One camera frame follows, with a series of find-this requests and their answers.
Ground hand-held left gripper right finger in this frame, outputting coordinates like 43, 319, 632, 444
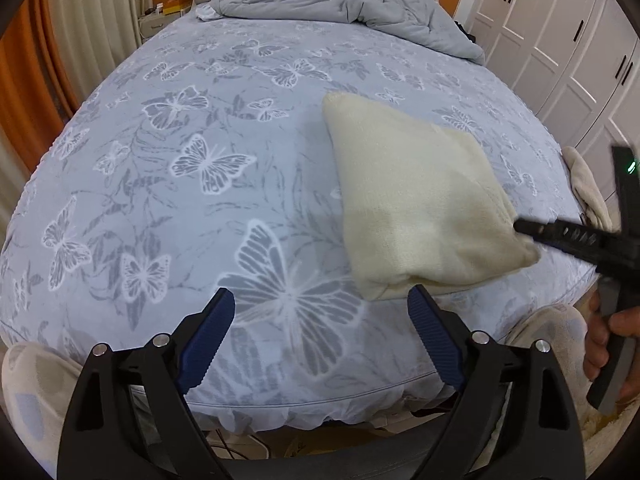
407, 284, 586, 480

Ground cream cloth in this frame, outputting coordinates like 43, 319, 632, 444
564, 146, 615, 232

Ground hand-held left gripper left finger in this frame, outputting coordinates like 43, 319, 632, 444
56, 287, 236, 480

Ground person's right hand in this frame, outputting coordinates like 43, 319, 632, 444
582, 291, 640, 382

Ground bed with butterfly print sheet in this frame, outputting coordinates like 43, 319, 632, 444
0, 0, 608, 433

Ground white nightstand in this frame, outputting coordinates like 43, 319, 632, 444
138, 7, 193, 41

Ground white sheer curtain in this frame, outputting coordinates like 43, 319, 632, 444
42, 0, 148, 108

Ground cream knit cardigan red buttons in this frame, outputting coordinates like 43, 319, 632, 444
321, 91, 542, 302

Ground white panelled wardrobe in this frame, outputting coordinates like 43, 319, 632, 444
452, 0, 640, 201

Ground orange curtain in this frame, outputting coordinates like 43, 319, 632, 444
0, 0, 68, 141

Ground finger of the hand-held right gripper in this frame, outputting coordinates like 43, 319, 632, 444
514, 217, 623, 266

